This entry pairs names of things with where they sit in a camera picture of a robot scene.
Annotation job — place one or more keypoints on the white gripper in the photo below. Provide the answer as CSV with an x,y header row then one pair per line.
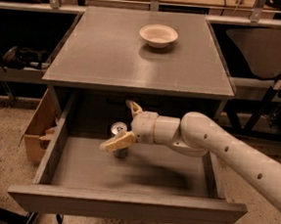
x,y
143,125

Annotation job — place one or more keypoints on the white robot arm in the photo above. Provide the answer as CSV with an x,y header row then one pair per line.
x,y
195,134

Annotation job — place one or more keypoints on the open grey top drawer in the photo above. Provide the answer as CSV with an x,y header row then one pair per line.
x,y
153,183

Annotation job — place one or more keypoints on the grey cabinet with top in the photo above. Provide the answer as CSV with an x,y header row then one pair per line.
x,y
106,59

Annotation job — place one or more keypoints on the brown cardboard box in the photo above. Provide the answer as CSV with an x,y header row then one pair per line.
x,y
37,134

